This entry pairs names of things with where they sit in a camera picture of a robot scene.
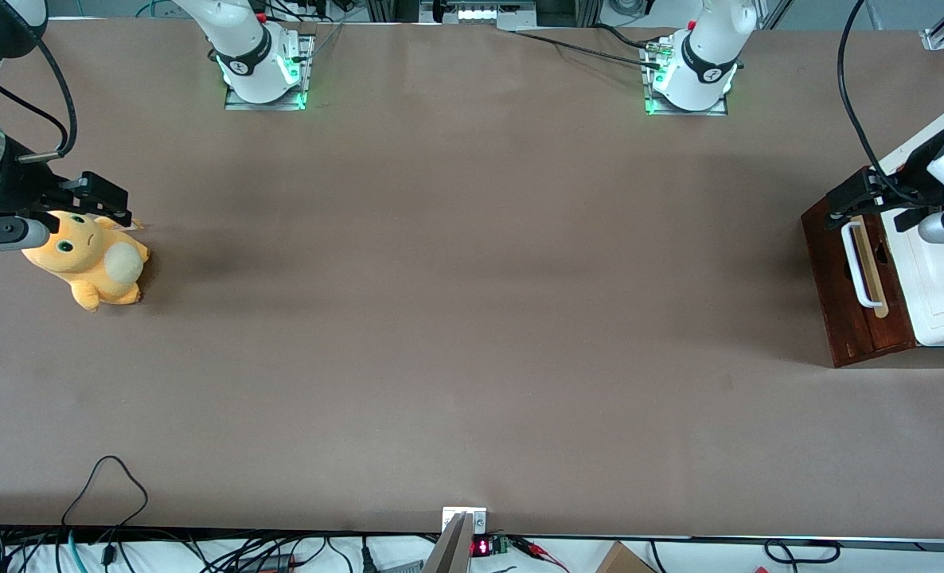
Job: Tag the red black clip leads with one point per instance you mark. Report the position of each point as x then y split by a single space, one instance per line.
532 547

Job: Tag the white mounting bracket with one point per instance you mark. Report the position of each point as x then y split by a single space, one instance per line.
480 521

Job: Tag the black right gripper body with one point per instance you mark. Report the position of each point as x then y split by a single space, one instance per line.
20 188

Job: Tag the black power adapter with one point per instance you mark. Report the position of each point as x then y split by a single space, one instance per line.
269 563

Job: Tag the white power strip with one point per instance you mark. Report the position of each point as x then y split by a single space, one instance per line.
484 13

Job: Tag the dark wooden drawer cabinet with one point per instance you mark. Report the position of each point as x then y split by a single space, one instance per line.
878 350

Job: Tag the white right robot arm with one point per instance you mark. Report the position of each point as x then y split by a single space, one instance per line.
249 48

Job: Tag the brown cardboard box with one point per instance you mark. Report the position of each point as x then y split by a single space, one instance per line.
623 561

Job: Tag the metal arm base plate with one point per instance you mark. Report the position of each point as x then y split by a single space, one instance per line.
306 72
649 87

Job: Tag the grey support bar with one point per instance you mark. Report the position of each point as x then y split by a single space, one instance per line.
450 553

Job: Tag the black power plug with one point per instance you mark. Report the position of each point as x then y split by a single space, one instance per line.
368 557

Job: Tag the red LED display module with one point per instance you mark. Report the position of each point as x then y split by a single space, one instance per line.
481 547

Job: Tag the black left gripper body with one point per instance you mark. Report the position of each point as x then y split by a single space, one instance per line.
914 173

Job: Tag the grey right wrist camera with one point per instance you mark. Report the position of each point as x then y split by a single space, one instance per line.
2 235

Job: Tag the orange plush toy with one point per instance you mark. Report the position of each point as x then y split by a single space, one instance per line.
90 263

